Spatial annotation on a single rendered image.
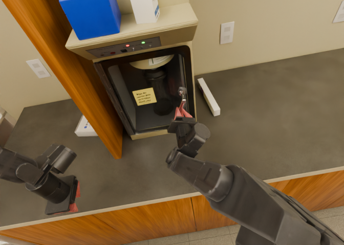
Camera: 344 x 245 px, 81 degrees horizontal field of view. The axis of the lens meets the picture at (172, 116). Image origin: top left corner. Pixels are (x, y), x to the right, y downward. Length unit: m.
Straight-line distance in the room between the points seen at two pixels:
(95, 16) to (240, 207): 0.46
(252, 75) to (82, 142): 1.00
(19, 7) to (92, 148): 0.68
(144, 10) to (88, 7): 0.12
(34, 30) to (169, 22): 0.31
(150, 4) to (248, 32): 0.82
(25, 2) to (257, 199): 0.57
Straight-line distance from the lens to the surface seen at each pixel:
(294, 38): 1.43
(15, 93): 1.53
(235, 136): 0.96
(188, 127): 0.70
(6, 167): 0.55
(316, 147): 1.03
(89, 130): 1.09
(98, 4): 0.51
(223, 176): 0.23
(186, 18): 0.54
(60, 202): 0.68
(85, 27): 0.53
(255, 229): 0.19
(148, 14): 0.53
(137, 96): 0.77
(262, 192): 0.19
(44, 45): 0.61
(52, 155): 0.61
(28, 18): 0.58
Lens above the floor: 1.72
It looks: 49 degrees down
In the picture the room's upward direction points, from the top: 11 degrees counter-clockwise
